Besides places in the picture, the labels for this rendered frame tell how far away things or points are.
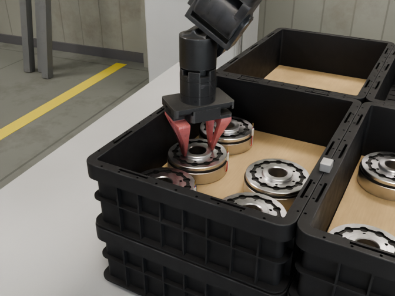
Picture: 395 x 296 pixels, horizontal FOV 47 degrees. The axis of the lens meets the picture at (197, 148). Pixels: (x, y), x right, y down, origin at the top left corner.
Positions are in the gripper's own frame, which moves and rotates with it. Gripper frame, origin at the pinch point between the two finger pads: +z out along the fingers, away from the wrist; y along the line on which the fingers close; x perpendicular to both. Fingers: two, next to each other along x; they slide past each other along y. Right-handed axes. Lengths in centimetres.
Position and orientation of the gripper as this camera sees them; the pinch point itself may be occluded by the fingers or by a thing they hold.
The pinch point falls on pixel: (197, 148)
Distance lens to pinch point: 76.7
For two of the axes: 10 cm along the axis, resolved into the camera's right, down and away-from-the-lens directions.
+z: 0.0, 8.7, 5.0
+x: 3.9, 4.6, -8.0
